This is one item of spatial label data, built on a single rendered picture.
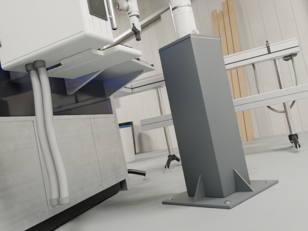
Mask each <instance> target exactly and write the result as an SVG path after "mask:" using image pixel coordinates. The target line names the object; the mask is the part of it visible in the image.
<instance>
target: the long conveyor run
mask: <svg viewBox="0 0 308 231"><path fill-rule="evenodd" d="M295 40H296V38H291V39H288V40H284V41H280V42H277V43H273V44H269V43H268V41H266V43H267V44H266V45H265V46H261V47H257V48H254V49H250V50H246V51H242V52H239V53H235V54H232V55H227V56H224V62H225V67H226V71H229V70H233V69H237V68H241V67H245V66H249V65H252V64H257V63H261V62H265V61H269V60H270V59H271V58H274V57H278V56H281V57H285V56H289V55H293V54H297V53H299V52H300V46H299V42H298V41H295ZM130 85H131V89H132V93H128V94H124V95H116V94H114V95H113V99H116V98H120V97H124V96H128V95H132V94H137V93H140V92H144V91H148V90H152V88H155V87H158V86H162V87H165V80H164V75H163V73H159V74H156V75H152V76H148V77H144V78H140V79H137V80H133V81H132V82H131V83H130Z"/></svg>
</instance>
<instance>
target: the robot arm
mask: <svg viewBox="0 0 308 231"><path fill-rule="evenodd" d="M166 1H167V2H168V3H169V5H170V10H171V14H172V19H173V24H174V28H175V33H176V39H177V40H178V39H180V38H182V37H184V36H186V35H187V34H189V33H193V34H199V31H198V30H197V29H196V24H195V20H194V15H193V9H192V5H191V2H190V0H166ZM117 9H118V10H119V11H127V13H128V18H129V20H130V26H131V30H132V31H133V32H134V33H135V37H136V41H140V40H141V36H140V32H141V26H140V22H139V16H140V15H139V11H138V5H137V0H117Z"/></svg>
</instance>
